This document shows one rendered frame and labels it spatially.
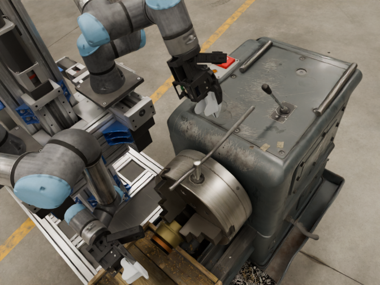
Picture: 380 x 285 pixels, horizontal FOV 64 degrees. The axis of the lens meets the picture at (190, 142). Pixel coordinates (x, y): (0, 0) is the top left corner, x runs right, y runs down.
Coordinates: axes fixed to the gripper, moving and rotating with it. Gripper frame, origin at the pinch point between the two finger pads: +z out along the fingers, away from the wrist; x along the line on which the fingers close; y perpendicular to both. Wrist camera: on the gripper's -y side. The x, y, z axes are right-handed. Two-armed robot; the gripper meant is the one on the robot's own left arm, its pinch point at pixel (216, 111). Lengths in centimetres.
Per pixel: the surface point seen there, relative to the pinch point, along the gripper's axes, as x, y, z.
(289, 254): -1, -9, 88
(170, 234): -5.6, 28.8, 25.5
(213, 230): 3.3, 19.9, 28.2
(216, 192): 3.6, 13.4, 18.0
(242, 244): -2, 10, 53
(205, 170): -1.6, 10.5, 13.9
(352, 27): -89, -290, 114
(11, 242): -170, 84, 86
